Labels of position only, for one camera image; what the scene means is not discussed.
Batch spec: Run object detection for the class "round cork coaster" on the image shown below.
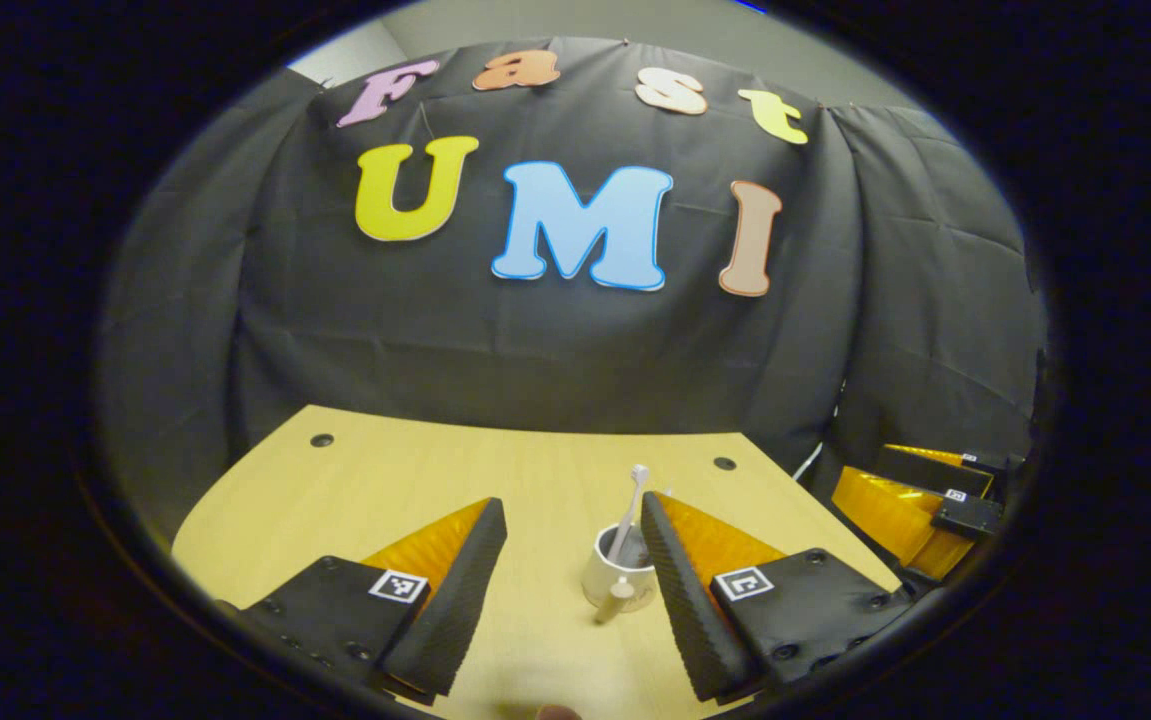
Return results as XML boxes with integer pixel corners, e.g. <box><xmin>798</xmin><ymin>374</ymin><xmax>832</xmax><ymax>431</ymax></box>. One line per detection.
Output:
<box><xmin>585</xmin><ymin>588</ymin><xmax>658</xmax><ymax>614</ymax></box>

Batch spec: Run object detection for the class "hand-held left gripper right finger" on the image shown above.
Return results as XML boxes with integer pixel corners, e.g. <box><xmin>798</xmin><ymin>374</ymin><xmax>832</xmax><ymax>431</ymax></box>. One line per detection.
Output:
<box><xmin>640</xmin><ymin>490</ymin><xmax>916</xmax><ymax>704</ymax></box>

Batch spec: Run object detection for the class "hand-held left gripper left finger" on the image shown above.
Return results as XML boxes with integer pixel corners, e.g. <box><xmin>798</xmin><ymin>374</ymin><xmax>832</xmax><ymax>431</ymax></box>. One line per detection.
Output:
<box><xmin>235</xmin><ymin>497</ymin><xmax>508</xmax><ymax>701</ymax></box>

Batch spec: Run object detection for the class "white toothbrush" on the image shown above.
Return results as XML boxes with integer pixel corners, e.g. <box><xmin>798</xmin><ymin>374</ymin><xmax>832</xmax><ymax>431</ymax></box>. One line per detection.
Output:
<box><xmin>607</xmin><ymin>464</ymin><xmax>650</xmax><ymax>566</ymax></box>

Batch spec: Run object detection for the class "white cup with wooden handle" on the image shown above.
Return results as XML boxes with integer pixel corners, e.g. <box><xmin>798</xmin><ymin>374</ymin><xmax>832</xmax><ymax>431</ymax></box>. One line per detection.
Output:
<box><xmin>582</xmin><ymin>523</ymin><xmax>658</xmax><ymax>626</ymax></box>

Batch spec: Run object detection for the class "black backdrop cloth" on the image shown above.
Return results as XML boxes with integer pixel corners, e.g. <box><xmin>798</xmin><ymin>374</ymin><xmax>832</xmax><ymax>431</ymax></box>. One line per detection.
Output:
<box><xmin>100</xmin><ymin>38</ymin><xmax>1048</xmax><ymax>561</ymax></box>

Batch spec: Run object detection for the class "wooden desktop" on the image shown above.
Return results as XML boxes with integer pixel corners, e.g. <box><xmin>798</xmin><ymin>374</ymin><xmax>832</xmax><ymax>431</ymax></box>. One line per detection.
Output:
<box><xmin>172</xmin><ymin>405</ymin><xmax>904</xmax><ymax>720</ymax></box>

